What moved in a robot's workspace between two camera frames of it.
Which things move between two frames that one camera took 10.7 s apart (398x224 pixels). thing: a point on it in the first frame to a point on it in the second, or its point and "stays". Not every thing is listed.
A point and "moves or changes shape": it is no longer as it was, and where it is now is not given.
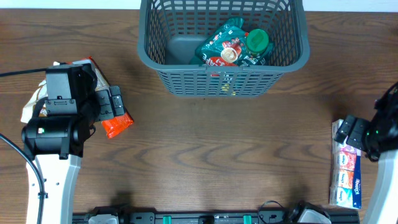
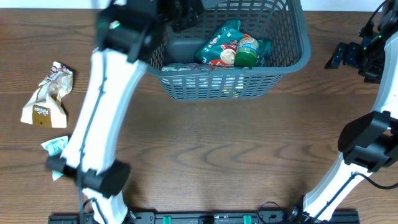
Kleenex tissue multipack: x=345 y=172 moves or changes shape
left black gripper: x=107 y=99 to x=191 y=23
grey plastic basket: x=170 y=31 stays
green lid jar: x=257 y=42 to x=247 y=51
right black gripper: x=360 y=126 to x=373 y=75
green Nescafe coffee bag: x=227 y=46 stays
